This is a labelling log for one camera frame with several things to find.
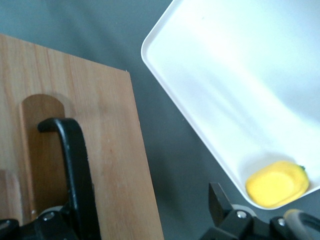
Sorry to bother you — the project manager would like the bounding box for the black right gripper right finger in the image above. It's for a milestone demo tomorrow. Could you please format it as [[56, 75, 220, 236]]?
[[199, 182, 320, 240]]

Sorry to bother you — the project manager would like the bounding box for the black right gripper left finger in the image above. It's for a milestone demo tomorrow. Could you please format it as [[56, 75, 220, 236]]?
[[0, 203, 76, 240]]

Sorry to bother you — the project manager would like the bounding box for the black metal drawer handle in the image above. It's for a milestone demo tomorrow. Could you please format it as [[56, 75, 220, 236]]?
[[37, 118, 101, 240]]

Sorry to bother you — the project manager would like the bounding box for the yellow toy fruit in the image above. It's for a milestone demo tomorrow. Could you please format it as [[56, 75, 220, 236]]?
[[245, 160, 310, 208]]

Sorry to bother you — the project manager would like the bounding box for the wooden board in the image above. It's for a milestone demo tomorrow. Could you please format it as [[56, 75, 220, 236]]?
[[0, 33, 165, 240]]

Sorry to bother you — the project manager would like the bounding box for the white plastic tray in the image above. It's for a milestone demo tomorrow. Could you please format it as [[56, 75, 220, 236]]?
[[140, 0, 320, 210]]

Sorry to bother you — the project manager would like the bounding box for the grey cable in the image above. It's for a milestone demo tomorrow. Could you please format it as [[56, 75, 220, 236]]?
[[284, 208, 305, 224]]

